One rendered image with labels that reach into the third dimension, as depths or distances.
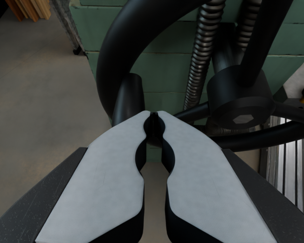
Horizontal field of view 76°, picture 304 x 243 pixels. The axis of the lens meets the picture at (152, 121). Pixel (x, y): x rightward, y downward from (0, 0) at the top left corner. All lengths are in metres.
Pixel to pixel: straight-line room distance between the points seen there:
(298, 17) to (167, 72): 0.24
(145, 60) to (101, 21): 0.11
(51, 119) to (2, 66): 0.58
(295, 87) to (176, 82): 0.28
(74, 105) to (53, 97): 0.15
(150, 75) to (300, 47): 0.29
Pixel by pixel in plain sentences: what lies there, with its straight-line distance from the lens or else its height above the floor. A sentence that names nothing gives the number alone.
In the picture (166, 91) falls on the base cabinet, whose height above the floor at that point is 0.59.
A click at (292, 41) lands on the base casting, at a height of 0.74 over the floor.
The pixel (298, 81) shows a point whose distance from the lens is 0.59.
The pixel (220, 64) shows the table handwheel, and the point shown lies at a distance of 0.24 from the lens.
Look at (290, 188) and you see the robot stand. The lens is 0.93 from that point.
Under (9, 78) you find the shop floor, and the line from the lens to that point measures 1.57.
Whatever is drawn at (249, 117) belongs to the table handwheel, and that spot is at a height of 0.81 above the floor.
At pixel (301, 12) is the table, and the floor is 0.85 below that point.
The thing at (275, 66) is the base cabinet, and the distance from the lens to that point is 0.49.
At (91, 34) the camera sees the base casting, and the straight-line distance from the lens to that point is 0.39.
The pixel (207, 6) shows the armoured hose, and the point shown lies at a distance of 0.22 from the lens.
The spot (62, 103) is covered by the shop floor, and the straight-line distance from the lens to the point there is 1.28.
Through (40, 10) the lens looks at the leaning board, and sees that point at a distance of 1.89.
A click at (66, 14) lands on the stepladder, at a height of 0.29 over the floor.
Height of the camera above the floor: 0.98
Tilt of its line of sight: 61 degrees down
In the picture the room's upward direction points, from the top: 2 degrees clockwise
